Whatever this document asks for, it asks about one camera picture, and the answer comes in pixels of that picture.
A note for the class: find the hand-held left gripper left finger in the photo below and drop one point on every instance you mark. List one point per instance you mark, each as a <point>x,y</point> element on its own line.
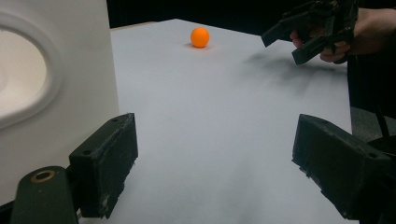
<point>104,161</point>

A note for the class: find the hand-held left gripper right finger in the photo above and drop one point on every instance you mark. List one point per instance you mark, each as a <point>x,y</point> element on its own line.
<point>339,165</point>

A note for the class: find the orange ball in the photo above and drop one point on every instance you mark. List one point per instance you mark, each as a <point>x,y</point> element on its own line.
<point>200,37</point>

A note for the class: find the white box with oval opening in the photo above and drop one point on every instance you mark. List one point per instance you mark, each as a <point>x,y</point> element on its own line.
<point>87,71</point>

